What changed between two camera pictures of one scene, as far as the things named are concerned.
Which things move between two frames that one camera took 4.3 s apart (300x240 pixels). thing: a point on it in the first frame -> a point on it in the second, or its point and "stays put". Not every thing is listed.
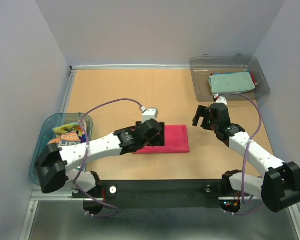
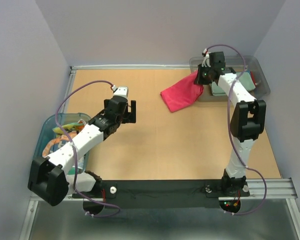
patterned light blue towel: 66,139 stays put
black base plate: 158,194 stays put
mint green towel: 231,82 stays put
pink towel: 176,140 -> 182,93
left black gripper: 158,140 -> 131,115
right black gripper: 202,111 -> 198,80
